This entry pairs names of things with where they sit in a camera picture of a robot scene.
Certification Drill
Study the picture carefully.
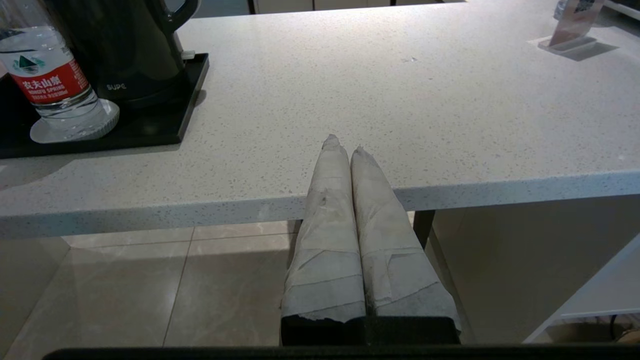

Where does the black round kettle base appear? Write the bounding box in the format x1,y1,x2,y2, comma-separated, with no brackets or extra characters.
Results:
112,77,196,111

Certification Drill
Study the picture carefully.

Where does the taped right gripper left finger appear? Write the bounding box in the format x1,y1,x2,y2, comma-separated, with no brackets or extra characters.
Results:
280,134,368,347

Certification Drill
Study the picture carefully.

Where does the black electric kettle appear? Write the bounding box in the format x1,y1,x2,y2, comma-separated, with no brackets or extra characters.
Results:
42,0,201,102

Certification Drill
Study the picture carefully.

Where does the red-label water bottle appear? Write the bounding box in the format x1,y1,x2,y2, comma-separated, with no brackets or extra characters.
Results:
0,0,104,136

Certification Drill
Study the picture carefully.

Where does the black serving tray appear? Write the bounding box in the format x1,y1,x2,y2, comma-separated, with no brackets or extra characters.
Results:
0,53,210,160

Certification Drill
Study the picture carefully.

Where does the clear acrylic sign holder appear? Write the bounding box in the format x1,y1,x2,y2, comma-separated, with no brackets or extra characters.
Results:
530,0,620,61

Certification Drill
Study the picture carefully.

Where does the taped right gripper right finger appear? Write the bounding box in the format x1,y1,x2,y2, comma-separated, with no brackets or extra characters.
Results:
350,145,462,346

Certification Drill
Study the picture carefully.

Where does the white round coaster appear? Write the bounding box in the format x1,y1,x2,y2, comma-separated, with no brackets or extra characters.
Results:
29,98,121,144

